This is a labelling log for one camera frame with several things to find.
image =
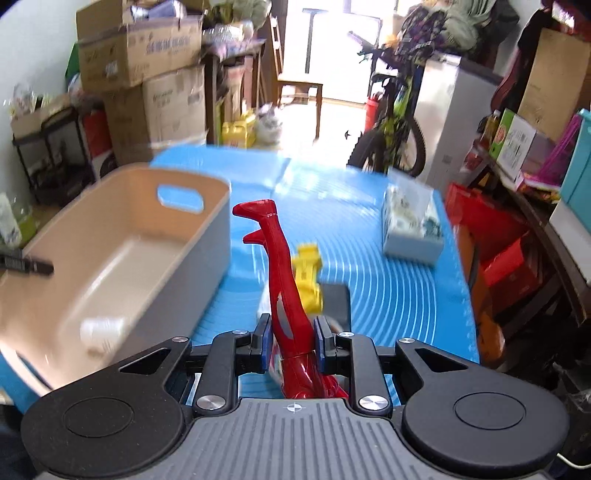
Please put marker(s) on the black flat object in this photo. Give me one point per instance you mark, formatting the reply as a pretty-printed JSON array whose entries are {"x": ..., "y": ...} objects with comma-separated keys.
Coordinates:
[{"x": 336, "y": 302}]

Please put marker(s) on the green and white box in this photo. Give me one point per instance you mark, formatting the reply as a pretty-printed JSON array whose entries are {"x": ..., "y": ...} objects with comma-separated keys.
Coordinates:
[{"x": 510, "y": 143}]

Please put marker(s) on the yellow toy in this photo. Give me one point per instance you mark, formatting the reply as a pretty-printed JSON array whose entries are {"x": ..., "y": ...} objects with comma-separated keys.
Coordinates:
[{"x": 307, "y": 272}]

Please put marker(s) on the yellow jug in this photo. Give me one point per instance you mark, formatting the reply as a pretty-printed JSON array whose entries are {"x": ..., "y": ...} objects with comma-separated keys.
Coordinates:
[{"x": 238, "y": 133}]

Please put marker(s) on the red box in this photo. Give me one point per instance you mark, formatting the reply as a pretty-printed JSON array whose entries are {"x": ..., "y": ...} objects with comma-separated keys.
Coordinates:
[{"x": 98, "y": 136}]

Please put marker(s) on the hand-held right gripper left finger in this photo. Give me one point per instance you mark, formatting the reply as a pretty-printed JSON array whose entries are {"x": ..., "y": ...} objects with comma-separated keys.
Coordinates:
[{"x": 265, "y": 342}]

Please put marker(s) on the red bags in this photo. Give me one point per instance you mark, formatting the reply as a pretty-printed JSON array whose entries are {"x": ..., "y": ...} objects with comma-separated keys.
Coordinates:
[{"x": 494, "y": 240}]

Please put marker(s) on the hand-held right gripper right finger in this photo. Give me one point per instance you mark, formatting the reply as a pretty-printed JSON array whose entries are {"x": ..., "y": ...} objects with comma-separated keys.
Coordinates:
[{"x": 318, "y": 344}]

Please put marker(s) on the cardboard box with printed side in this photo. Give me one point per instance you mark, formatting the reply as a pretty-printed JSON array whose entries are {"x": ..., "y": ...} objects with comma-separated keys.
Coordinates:
[{"x": 138, "y": 53}]

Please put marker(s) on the white charger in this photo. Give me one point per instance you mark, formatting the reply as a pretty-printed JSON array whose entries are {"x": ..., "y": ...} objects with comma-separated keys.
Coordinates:
[{"x": 102, "y": 336}]

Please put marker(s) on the black metal rack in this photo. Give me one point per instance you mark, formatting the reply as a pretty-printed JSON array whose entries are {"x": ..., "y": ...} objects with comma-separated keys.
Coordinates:
[{"x": 55, "y": 157}]

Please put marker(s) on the blue silicone mat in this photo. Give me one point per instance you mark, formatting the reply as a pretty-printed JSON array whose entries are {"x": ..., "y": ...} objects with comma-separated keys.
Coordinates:
[{"x": 369, "y": 300}]

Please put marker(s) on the large cardboard appliance box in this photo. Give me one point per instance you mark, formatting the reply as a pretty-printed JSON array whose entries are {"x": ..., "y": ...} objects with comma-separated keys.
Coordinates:
[{"x": 171, "y": 110}]

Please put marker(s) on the red toy figure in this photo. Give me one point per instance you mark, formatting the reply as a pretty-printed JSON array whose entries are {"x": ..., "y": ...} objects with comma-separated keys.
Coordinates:
[{"x": 281, "y": 258}]

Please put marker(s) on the beige plastic bin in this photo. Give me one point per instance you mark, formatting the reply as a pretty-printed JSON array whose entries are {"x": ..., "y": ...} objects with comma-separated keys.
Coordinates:
[{"x": 138, "y": 258}]

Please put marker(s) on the white plastic bag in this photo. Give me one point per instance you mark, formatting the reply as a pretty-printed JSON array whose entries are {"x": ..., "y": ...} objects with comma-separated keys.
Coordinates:
[{"x": 268, "y": 124}]

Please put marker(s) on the green bicycle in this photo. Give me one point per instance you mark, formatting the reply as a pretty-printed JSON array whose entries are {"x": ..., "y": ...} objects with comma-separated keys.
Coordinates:
[{"x": 392, "y": 124}]

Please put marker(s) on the teal box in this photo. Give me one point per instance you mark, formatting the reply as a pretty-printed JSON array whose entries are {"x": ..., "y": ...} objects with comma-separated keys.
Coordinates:
[{"x": 578, "y": 170}]

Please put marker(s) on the tissue pack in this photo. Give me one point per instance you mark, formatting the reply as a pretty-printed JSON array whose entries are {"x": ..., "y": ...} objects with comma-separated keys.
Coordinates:
[{"x": 411, "y": 221}]

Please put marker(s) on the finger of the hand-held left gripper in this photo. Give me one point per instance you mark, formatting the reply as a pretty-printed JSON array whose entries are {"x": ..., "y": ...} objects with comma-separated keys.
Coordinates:
[{"x": 25, "y": 263}]

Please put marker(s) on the white appliance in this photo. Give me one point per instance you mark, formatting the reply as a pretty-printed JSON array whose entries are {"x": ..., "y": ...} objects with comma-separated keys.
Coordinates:
[{"x": 455, "y": 120}]

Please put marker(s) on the plain cardboard box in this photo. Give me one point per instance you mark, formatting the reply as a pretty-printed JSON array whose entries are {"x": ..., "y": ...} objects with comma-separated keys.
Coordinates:
[{"x": 554, "y": 83}]

